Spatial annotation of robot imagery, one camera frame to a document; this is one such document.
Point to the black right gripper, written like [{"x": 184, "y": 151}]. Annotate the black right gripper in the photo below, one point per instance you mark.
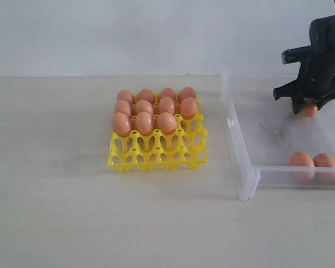
[{"x": 298, "y": 91}]

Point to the brown egg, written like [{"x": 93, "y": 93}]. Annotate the brown egg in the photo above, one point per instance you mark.
[
  {"x": 302, "y": 159},
  {"x": 126, "y": 95},
  {"x": 166, "y": 122},
  {"x": 123, "y": 106},
  {"x": 186, "y": 93},
  {"x": 167, "y": 92},
  {"x": 144, "y": 106},
  {"x": 188, "y": 107},
  {"x": 325, "y": 160},
  {"x": 144, "y": 123},
  {"x": 309, "y": 109},
  {"x": 166, "y": 104},
  {"x": 147, "y": 95},
  {"x": 121, "y": 124}
]

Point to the clear plastic bin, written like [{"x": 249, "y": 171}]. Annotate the clear plastic bin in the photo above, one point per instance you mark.
[{"x": 264, "y": 133}]

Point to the yellow plastic egg tray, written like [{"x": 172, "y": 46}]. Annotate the yellow plastic egg tray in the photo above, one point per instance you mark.
[{"x": 185, "y": 146}]

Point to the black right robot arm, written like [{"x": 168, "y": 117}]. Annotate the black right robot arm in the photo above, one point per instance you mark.
[{"x": 316, "y": 76}]

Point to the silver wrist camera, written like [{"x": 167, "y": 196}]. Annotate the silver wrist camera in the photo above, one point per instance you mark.
[{"x": 298, "y": 54}]

